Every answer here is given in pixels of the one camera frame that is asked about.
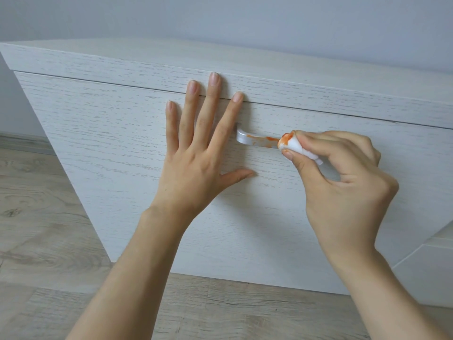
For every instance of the person's right hand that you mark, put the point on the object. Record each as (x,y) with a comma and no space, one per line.
(354,215)

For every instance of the person's left hand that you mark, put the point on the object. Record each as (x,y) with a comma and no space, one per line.
(191,173)

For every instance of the white wipe pad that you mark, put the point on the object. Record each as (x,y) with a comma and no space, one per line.
(293,146)

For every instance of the low white wooden cabinet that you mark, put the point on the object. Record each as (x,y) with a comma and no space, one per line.
(283,70)

